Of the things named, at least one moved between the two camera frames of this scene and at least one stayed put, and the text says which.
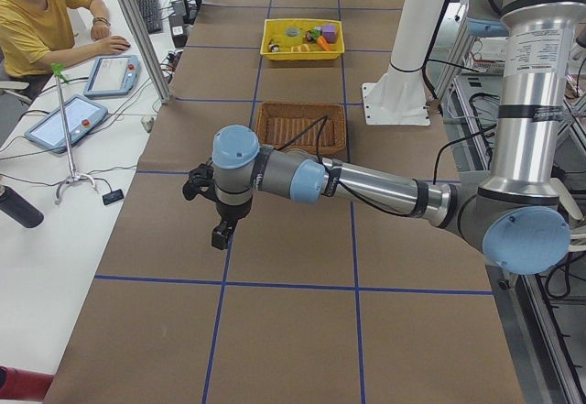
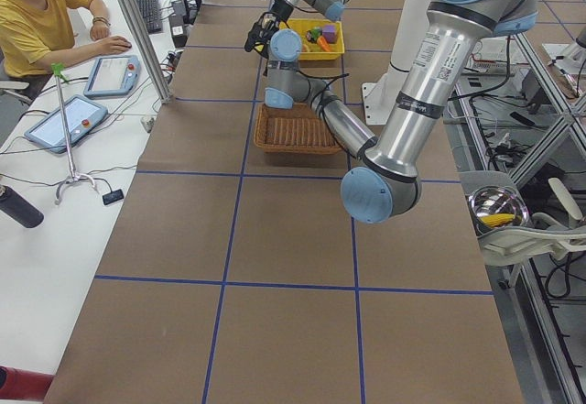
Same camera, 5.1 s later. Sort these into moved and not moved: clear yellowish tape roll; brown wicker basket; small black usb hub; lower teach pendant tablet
Moved: clear yellowish tape roll
Not moved: small black usb hub; brown wicker basket; lower teach pendant tablet
